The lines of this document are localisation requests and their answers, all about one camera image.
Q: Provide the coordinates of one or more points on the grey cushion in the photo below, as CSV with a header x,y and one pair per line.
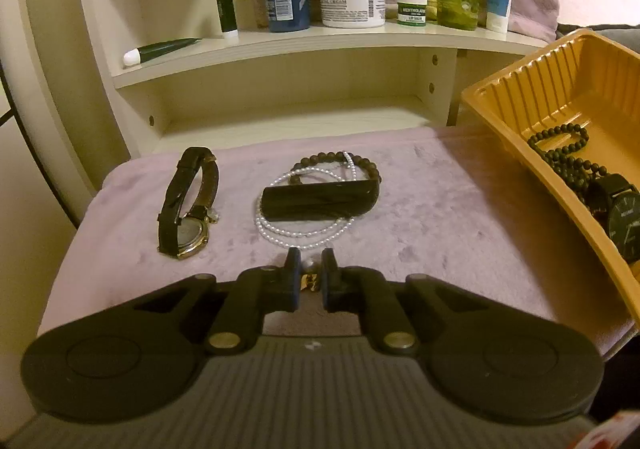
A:
x,y
615,34

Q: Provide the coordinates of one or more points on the black oblong case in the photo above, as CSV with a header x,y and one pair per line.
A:
x,y
320,201

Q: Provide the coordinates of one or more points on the small gold pearl earring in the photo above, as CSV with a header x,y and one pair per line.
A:
x,y
311,280

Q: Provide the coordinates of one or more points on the yellow plastic tray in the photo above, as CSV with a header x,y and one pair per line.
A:
x,y
550,74

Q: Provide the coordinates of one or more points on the green tube white cap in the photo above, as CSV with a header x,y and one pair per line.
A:
x,y
165,48

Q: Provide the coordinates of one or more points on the small green white jar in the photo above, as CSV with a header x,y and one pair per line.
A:
x,y
412,10

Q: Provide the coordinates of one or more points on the black mesh wristwatch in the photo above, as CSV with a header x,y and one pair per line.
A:
x,y
625,214

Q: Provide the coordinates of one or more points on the red white paper packet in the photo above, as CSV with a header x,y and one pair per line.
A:
x,y
617,434

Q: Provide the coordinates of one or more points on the cream wooden shelf unit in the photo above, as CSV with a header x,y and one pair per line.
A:
x,y
280,59

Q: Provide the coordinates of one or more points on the lavender fuzzy cloth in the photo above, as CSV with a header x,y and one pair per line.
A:
x,y
425,209

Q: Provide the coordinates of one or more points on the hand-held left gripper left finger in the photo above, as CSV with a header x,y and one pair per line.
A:
x,y
295,279

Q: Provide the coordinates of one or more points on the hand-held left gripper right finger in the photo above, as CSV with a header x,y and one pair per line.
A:
x,y
328,279

